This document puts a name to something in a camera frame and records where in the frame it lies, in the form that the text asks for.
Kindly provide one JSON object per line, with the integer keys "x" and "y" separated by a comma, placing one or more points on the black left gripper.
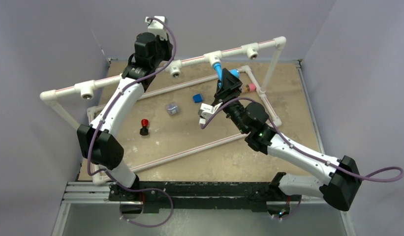
{"x": 167, "y": 44}

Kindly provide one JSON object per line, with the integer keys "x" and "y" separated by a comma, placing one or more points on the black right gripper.
{"x": 230, "y": 87}

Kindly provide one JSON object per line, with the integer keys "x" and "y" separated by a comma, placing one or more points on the blue water faucet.
{"x": 217, "y": 67}

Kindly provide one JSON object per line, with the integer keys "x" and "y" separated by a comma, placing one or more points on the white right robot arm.
{"x": 332, "y": 179}

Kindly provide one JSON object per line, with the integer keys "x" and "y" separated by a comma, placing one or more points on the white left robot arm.
{"x": 97, "y": 140}

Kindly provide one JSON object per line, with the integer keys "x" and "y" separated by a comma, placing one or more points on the pink capped candy bottle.
{"x": 248, "y": 88}

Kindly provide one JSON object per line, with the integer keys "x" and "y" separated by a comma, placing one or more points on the blue rectangular box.
{"x": 198, "y": 98}

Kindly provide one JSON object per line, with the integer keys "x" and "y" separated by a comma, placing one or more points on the clear box of clips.
{"x": 172, "y": 108}

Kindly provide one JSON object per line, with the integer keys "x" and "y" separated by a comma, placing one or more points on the red black stamp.
{"x": 144, "y": 127}

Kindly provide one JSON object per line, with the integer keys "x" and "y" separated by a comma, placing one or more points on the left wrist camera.
{"x": 156, "y": 27}

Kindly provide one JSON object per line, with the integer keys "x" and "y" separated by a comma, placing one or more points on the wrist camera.
{"x": 206, "y": 112}
{"x": 156, "y": 27}

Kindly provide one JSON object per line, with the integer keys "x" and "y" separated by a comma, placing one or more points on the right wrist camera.
{"x": 206, "y": 112}

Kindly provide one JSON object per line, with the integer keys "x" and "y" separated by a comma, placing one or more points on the white PVC pipe frame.
{"x": 176, "y": 149}

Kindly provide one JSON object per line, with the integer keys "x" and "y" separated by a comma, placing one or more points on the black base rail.
{"x": 254, "y": 196}

